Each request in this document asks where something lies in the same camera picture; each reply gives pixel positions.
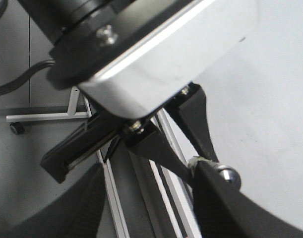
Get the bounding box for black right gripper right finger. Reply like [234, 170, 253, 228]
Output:
[190, 158, 303, 238]

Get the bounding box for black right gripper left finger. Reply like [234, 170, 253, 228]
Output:
[0, 163, 106, 238]

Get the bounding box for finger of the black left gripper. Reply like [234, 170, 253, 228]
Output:
[121, 121, 193, 185]

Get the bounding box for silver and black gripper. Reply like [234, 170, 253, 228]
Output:
[47, 0, 258, 162]

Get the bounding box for white marker with red magnet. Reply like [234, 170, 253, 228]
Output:
[187, 156, 242, 190]

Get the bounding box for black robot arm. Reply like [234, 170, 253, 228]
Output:
[0, 0, 303, 238]

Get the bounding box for white metal whiteboard stand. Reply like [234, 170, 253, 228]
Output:
[5, 85, 204, 238]

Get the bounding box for white whiteboard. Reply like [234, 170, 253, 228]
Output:
[197, 0, 303, 230]

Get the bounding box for black caster wheel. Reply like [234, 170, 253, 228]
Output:
[9, 122, 25, 135]

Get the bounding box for black ribbed cable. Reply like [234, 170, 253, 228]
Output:
[0, 59, 57, 97]

